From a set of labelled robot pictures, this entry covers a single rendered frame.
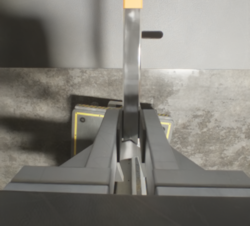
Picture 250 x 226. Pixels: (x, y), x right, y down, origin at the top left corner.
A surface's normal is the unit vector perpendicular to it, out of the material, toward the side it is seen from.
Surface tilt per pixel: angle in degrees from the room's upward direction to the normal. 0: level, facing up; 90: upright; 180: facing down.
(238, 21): 0
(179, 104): 0
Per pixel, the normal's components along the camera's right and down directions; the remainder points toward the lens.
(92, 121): -0.03, 0.29
